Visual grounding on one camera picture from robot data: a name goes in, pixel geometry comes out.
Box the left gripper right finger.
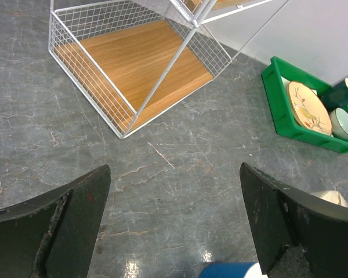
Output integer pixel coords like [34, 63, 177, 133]
[240, 163, 348, 277]

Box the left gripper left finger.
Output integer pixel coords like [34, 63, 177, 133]
[0, 164, 111, 277]

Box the cream roll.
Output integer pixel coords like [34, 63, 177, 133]
[311, 191, 348, 208]

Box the white wire wooden shelf rack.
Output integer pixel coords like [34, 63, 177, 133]
[48, 1, 262, 139]

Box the blue wrapped roll right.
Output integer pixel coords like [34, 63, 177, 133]
[199, 262, 267, 278]

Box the light green ceramic bowl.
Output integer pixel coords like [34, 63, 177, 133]
[329, 108, 348, 140]

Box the decorated ceramic plate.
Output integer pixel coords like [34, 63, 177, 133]
[287, 81, 332, 136]

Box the green plastic tray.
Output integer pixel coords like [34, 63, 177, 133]
[262, 56, 348, 153]

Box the dark green ceramic cup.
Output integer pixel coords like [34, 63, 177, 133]
[320, 78, 348, 111]

